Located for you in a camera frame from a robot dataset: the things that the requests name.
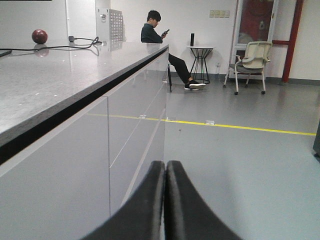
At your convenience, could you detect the beige office chair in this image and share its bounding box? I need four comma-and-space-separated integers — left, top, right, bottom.
223, 41, 273, 95

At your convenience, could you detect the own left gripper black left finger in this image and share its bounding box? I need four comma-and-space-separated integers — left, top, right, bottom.
84, 161, 165, 240

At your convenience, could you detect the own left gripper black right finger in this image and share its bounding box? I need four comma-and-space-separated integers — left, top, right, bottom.
165, 160, 240, 240

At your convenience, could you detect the black power cable on counter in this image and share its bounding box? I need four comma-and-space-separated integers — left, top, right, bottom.
0, 35, 103, 52

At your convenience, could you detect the black cylinder speaker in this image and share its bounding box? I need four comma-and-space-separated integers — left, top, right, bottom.
190, 33, 195, 47

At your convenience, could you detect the white perforated metal box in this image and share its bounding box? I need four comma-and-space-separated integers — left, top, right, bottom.
95, 7, 124, 51

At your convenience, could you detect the round side table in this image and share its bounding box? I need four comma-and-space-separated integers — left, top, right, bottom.
188, 46, 215, 84

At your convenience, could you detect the dark red ball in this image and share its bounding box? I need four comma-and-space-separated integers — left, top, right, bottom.
31, 29, 48, 44

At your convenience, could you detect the seated person in black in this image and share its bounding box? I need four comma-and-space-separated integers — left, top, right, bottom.
140, 10, 206, 90

